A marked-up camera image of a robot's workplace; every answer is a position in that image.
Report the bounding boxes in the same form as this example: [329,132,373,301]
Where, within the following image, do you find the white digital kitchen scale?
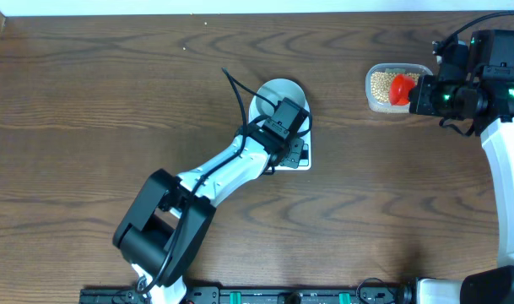
[248,93,312,175]

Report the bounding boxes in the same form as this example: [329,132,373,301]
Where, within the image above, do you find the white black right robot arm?
[408,76,514,304]

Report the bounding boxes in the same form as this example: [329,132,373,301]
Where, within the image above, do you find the grey round bowl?
[249,79,310,121]

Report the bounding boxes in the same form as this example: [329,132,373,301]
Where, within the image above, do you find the red measuring scoop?
[389,74,416,106]

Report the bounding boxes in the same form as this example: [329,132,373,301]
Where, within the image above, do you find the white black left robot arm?
[112,122,311,303]

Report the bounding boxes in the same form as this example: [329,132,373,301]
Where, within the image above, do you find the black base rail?
[77,285,416,304]

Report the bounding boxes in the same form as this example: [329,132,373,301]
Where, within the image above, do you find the clear plastic container of beans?
[365,63,433,114]

